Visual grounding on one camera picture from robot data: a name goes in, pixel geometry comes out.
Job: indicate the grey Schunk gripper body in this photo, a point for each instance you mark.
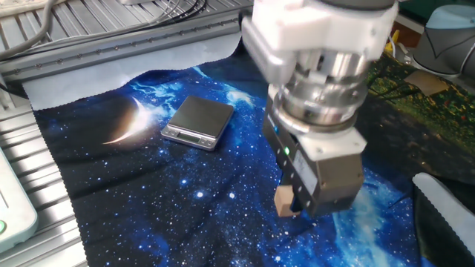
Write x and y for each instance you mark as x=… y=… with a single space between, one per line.
x=337 y=181

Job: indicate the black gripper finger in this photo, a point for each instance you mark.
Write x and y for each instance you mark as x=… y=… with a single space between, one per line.
x=297 y=205
x=287 y=182

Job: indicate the small wooden block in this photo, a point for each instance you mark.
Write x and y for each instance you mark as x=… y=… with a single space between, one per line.
x=282 y=202

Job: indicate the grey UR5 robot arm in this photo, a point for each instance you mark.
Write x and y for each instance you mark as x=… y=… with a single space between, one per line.
x=445 y=41

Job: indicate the silver digital pocket scale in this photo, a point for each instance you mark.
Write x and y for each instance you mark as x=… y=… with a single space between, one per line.
x=200 y=118

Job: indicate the white gripper adapter plate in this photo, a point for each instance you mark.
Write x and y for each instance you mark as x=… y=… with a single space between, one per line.
x=337 y=146

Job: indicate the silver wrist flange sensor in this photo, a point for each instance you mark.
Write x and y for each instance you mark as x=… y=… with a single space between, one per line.
x=319 y=96

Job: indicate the galaxy print cloth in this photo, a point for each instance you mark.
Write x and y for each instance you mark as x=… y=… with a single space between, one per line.
x=167 y=193

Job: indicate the brown paper patch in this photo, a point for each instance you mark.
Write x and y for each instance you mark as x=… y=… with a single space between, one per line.
x=426 y=82

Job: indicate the yellow plastic object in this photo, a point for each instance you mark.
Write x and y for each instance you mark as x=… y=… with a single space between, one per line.
x=390 y=45

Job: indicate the white teach pendant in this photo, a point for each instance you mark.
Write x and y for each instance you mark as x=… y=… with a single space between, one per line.
x=15 y=215

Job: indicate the silver ribbed wrist camera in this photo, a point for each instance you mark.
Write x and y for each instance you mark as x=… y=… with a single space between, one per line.
x=267 y=55

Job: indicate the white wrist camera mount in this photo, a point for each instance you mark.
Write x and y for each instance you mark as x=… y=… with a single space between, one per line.
x=315 y=29

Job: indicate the aluminium profile rail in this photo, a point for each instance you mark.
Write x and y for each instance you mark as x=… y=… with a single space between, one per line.
x=111 y=52

